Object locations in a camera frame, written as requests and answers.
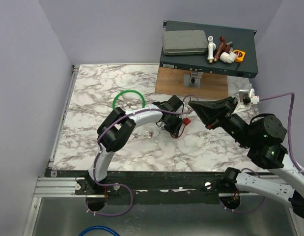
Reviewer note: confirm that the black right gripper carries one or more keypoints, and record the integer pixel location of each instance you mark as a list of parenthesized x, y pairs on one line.
[(210, 112)]

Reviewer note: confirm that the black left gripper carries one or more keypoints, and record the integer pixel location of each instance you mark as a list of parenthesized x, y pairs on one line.
[(175, 131)]

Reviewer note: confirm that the red plastic seal tag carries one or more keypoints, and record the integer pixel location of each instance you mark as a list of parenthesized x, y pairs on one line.
[(183, 125)]

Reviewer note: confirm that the brass padlock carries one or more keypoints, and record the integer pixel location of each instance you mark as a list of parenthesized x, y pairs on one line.
[(161, 125)]

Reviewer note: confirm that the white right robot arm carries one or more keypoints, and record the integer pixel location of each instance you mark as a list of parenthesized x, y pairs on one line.
[(263, 139)]

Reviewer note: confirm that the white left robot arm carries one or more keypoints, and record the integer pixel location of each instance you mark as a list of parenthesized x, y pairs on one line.
[(117, 128)]

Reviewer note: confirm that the white elbow pipe fitting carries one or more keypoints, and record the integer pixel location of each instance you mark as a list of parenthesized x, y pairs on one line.
[(228, 57)]

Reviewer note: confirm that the small key pair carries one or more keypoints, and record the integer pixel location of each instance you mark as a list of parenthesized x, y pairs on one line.
[(148, 134)]

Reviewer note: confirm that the wooden board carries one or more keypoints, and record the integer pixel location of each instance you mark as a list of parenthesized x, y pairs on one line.
[(181, 83)]

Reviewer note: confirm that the yellow tape measure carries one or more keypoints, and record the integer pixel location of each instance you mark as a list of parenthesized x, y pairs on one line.
[(240, 55)]

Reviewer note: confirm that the brown pipe fitting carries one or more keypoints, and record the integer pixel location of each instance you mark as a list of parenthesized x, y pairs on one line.
[(221, 48)]

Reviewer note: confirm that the white pipe fitting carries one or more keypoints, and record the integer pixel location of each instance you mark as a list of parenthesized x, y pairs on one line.
[(211, 48)]

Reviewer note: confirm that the dark grey pipe fitting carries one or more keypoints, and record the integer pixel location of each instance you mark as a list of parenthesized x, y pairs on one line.
[(229, 47)]

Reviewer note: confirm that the grey plastic case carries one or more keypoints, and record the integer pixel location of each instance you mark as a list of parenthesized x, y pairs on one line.
[(184, 42)]

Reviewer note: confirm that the grey metal bracket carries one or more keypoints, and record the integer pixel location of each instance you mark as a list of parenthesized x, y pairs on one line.
[(193, 79)]

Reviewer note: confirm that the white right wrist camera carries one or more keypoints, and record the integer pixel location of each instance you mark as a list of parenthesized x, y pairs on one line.
[(247, 98)]

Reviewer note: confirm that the dark teal network switch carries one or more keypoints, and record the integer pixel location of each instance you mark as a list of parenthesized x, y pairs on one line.
[(243, 39)]

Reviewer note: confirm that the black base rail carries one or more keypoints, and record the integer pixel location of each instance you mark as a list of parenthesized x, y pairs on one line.
[(145, 188)]

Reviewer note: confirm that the aluminium side rail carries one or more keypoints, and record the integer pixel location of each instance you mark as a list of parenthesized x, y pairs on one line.
[(63, 114)]

